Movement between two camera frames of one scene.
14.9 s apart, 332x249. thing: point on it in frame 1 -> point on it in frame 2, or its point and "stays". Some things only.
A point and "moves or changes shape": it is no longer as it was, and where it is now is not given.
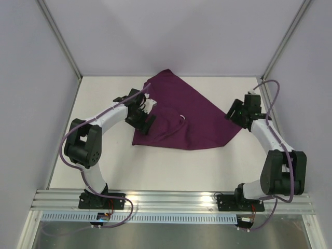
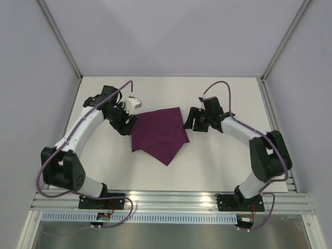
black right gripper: x=234 y=112 -> x=201 y=120
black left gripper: x=142 y=125 -> x=123 y=127
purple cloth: x=185 y=118 moves or changes shape
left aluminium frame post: x=59 y=36 stays
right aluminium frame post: x=305 y=4 stays
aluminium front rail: x=65 y=202 stays
